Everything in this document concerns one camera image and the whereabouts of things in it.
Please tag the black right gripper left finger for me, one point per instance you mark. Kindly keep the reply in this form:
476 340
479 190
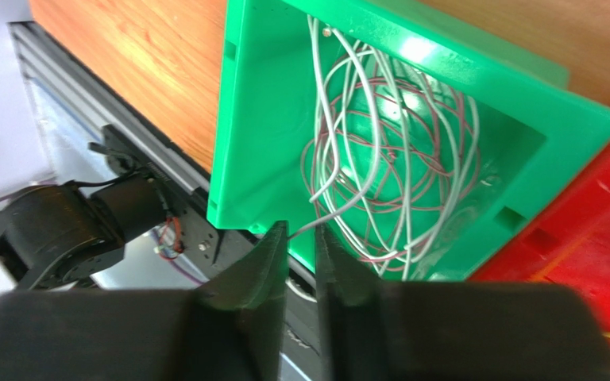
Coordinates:
229 328

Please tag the aluminium frame rail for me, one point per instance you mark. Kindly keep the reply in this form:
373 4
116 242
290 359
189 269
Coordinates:
93 104

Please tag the left green plastic bin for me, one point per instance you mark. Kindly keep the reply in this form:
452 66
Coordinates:
425 143

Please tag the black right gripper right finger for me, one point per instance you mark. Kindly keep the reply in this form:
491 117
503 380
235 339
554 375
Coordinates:
375 329

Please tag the red plastic bin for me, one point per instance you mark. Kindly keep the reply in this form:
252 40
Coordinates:
568 243

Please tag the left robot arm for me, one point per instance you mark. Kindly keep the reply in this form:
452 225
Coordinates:
53 235

